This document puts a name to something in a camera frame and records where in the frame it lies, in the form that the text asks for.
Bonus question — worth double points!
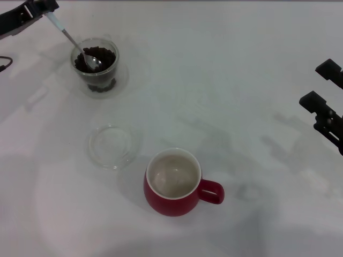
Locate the blue handled metal spoon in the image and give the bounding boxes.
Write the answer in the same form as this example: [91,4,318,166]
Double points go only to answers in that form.
[45,11,103,72]

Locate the clear glass cup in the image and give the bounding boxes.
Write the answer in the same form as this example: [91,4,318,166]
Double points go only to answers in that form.
[70,33,120,95]

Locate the coffee bean pile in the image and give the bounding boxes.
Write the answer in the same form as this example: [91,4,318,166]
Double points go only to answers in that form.
[74,46,117,93]

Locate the clear glass lid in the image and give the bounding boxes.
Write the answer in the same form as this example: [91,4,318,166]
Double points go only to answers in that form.
[88,123,141,171]

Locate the red ceramic mug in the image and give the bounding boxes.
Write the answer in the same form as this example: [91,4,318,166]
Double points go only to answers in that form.
[143,147,225,217]

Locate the black cable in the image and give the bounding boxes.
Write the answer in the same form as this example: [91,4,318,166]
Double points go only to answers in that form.
[0,55,13,73]

